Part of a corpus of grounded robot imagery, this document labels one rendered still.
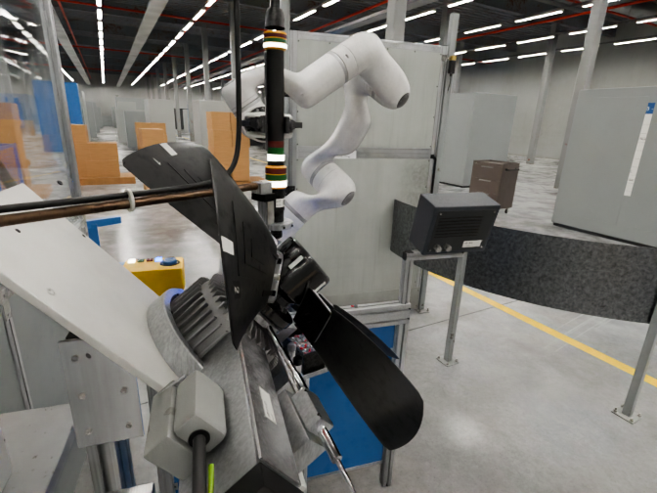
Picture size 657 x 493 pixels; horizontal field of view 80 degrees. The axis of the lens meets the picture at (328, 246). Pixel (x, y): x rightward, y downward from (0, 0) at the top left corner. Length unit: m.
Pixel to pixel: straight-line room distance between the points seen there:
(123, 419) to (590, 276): 2.18
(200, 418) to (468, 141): 10.09
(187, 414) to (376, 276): 2.67
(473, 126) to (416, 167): 7.49
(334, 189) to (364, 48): 0.48
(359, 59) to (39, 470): 1.12
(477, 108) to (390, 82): 9.28
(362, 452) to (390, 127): 2.03
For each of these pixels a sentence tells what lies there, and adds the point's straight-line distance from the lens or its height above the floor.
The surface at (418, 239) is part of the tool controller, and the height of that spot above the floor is 1.10.
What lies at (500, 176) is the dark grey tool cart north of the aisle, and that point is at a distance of 7.41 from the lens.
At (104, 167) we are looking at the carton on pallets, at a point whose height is 0.35.
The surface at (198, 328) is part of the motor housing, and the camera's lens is 0.72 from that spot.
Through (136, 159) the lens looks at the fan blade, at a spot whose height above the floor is 1.41.
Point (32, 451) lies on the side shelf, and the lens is 1.02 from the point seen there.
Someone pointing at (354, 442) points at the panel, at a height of 0.26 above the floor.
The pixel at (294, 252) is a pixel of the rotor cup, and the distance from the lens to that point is 0.72.
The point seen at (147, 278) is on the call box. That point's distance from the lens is 1.20.
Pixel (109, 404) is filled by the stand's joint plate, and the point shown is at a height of 1.03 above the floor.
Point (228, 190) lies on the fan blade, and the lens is 0.50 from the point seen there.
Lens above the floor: 1.48
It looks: 18 degrees down
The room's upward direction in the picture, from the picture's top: 2 degrees clockwise
